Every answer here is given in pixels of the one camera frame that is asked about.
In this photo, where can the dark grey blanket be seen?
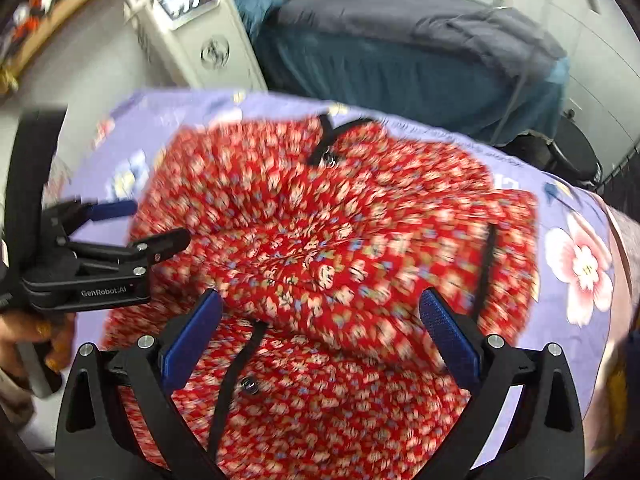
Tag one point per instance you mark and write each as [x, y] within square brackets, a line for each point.
[375, 15]

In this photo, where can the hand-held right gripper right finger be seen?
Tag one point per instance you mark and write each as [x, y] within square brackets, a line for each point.
[450, 340]

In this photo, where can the purple floral bed sheet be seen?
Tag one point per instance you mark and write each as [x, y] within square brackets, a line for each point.
[525, 340]

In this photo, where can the teal skirted massage bed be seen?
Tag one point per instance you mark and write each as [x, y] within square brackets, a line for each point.
[375, 70]

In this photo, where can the mauve mattress cover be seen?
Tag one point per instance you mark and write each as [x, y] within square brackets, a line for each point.
[627, 260]

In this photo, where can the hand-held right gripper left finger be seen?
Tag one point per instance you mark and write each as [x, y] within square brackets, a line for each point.
[192, 340]

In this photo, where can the wooden shelf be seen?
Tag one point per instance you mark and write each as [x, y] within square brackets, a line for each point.
[45, 15]

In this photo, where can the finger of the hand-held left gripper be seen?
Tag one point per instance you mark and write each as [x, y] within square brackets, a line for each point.
[115, 209]
[165, 242]

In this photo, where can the white beauty machine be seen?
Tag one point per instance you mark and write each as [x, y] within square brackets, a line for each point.
[210, 50]

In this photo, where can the black round stool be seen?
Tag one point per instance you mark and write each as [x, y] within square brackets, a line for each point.
[575, 145]

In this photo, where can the red floral padded jacket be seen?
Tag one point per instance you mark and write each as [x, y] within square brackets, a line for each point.
[320, 260]

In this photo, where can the person's left hand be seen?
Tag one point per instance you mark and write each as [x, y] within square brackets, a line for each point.
[57, 335]

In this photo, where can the dark blue cloth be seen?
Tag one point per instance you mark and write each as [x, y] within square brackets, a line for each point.
[634, 355]

